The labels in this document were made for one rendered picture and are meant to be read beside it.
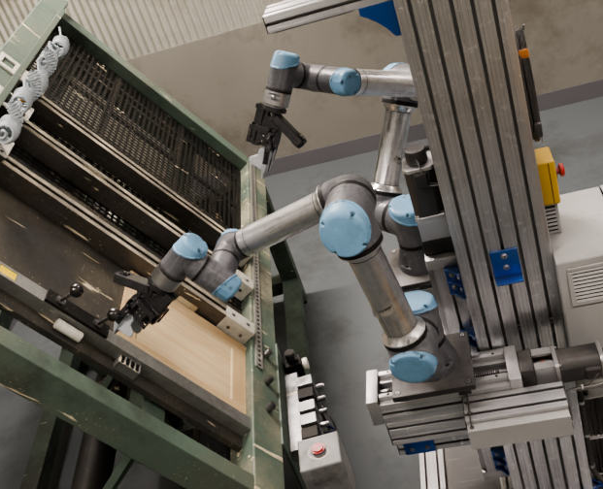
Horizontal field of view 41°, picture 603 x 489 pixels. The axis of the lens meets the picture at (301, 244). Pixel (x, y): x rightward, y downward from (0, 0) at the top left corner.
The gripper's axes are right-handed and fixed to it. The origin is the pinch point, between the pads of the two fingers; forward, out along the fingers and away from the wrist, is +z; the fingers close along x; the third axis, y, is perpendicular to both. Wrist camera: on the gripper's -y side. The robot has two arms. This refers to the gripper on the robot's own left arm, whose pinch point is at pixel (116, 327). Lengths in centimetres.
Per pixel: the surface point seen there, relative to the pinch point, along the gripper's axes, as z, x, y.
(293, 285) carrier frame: 61, 217, -6
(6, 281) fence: 8.8, -10.1, -27.8
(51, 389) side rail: 11.9, -19.5, 3.5
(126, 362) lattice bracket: 13.7, 11.2, 5.4
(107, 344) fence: 11.8, 7.5, -1.1
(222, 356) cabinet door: 17, 55, 17
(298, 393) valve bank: 13, 67, 43
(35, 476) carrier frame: 163, 97, -16
